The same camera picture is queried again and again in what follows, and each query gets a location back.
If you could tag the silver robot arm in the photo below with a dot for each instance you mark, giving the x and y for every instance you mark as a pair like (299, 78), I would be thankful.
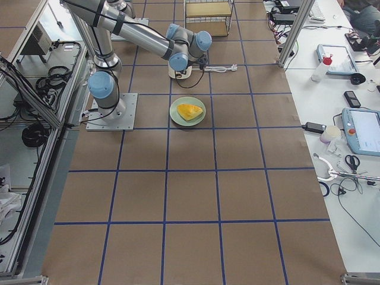
(180, 47)

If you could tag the white bottle red cap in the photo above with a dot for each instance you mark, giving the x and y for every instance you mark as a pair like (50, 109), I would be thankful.
(322, 68)

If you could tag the white two-slot toaster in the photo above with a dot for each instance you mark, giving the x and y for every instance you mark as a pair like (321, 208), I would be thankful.
(180, 75)

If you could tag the black scissors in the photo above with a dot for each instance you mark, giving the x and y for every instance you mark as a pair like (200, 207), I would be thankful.
(353, 162)

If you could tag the teach pendant near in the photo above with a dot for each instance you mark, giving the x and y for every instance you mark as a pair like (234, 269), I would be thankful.
(361, 128)

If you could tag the white cup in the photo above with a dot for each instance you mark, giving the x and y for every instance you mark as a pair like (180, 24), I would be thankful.
(330, 132)

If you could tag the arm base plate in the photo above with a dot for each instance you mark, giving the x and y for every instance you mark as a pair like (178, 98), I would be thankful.
(130, 30)
(118, 119)

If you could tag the black phone device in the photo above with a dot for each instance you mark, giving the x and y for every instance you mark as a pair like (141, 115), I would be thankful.
(351, 99)

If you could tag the black power adapter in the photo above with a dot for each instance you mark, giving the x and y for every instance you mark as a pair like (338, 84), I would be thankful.
(314, 127)

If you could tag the black round cap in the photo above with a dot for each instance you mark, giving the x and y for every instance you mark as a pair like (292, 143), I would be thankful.
(357, 79)

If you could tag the teach pendant far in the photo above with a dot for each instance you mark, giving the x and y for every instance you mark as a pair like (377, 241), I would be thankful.
(342, 61)

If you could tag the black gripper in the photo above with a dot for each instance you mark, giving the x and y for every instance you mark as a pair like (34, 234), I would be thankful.
(180, 72)

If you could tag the golden triangular pastry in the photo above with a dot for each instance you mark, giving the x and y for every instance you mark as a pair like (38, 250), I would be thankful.
(189, 111)

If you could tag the light green plate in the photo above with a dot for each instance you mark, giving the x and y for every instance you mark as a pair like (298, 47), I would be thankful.
(186, 100)

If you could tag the aluminium frame post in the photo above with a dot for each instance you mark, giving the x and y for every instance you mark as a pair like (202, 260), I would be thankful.
(294, 32)

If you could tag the teach pendant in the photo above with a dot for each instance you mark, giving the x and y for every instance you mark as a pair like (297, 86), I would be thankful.
(342, 61)
(361, 128)

